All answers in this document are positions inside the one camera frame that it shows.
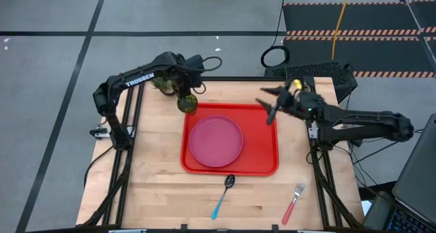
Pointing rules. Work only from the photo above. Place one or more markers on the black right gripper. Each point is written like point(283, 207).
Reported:
point(293, 103)

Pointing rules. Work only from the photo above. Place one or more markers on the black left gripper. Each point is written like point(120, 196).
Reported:
point(190, 76)

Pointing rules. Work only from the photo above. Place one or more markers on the green translucent cup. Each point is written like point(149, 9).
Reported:
point(187, 104)

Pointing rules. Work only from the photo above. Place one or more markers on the red plastic tray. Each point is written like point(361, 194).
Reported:
point(262, 148)

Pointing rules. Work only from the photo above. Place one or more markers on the pink round plate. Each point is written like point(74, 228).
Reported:
point(216, 141)

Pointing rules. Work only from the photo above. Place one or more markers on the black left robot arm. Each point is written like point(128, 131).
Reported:
point(139, 79)

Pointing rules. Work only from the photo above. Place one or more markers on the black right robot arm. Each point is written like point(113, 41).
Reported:
point(361, 122)

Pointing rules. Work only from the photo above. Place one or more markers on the small potted green plant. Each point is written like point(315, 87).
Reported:
point(164, 85)

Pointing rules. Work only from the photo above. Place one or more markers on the black perforated computer tower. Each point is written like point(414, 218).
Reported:
point(306, 70)

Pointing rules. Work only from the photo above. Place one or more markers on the black hazard-striped floor mat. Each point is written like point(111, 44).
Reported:
point(374, 56)
point(374, 18)

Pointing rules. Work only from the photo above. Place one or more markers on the grey laptop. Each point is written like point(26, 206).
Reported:
point(415, 165)

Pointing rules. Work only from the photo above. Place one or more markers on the black aluminium table frame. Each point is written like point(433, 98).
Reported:
point(238, 79)

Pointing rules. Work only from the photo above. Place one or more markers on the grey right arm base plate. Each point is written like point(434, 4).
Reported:
point(313, 130)

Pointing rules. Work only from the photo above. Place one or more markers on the grey left arm base plate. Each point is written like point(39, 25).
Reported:
point(98, 133)

